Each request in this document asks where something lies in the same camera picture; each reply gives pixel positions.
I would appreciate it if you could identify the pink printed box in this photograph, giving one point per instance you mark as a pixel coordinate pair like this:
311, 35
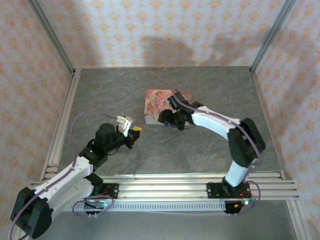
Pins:
155, 102

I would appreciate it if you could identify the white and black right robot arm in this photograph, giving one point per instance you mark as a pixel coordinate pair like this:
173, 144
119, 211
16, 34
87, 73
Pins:
212, 120

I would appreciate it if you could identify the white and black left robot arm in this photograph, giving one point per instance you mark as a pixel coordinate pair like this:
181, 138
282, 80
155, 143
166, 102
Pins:
65, 175

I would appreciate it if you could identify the aluminium table side rail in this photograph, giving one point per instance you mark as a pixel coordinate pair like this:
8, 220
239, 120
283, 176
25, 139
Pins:
65, 112
270, 112

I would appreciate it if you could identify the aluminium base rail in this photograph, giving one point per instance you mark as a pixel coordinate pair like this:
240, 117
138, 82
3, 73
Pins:
162, 187

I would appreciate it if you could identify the aluminium frame post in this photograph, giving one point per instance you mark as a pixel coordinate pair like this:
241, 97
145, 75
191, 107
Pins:
272, 37
50, 37

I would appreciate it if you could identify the aluminium lower frame bar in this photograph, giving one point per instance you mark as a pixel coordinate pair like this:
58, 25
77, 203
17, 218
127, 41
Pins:
298, 222
16, 232

